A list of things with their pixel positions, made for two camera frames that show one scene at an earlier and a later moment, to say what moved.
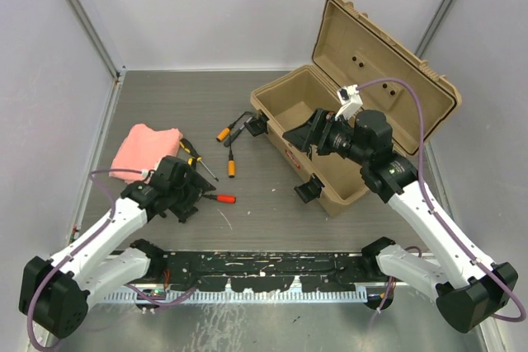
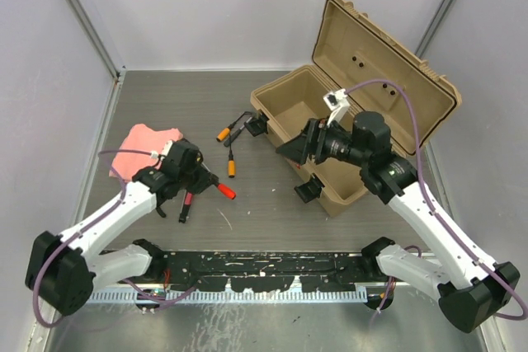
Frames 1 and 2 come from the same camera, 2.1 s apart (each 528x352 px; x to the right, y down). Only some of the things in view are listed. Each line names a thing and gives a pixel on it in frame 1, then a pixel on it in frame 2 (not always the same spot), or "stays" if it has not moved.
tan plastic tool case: [353, 49] stays
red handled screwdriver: [223, 198] → [227, 191]
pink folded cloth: [140, 147] stays
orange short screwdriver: [223, 133] stays
